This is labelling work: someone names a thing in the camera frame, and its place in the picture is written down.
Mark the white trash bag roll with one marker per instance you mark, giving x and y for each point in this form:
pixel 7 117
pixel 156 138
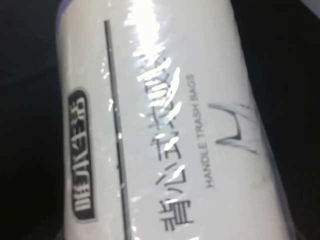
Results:
pixel 162 136

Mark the black tablecloth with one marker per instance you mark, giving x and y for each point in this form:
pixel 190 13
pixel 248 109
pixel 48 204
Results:
pixel 281 44

